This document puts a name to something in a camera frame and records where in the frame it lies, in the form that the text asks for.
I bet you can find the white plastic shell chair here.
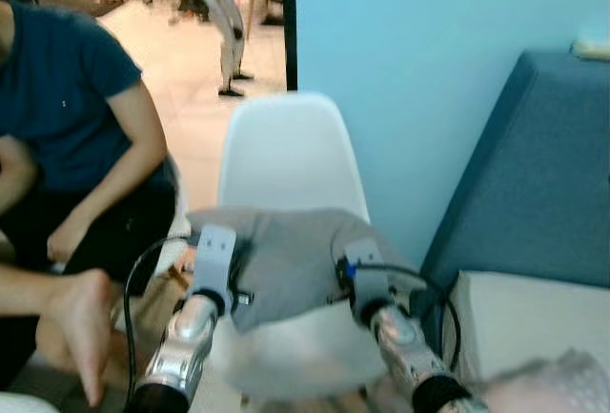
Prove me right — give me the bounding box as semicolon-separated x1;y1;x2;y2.
205;92;392;403

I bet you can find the bed mattress with cream sheet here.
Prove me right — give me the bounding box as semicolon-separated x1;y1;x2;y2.
448;270;610;385

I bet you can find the teal upholstered headboard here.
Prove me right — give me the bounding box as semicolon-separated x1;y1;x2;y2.
419;48;610;357

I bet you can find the grey patterned cloth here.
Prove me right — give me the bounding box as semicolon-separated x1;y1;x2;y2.
472;351;610;413

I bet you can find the seated person in navy shirt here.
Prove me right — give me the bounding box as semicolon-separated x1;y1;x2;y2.
0;0;192;409

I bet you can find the white humanoid robot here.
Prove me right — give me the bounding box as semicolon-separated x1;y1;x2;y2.
176;0;263;99

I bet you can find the small cream object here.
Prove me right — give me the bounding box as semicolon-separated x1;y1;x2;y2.
570;36;610;61

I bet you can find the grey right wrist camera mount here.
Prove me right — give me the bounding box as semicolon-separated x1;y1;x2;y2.
343;238;392;309

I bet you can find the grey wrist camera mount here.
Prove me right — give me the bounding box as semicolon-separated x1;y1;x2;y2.
343;238;392;309
191;224;239;298

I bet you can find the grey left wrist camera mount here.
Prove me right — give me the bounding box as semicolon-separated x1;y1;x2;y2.
191;224;239;298

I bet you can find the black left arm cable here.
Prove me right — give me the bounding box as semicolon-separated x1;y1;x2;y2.
122;234;196;404

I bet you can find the black door frame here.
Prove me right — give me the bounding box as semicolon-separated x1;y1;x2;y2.
280;0;298;92

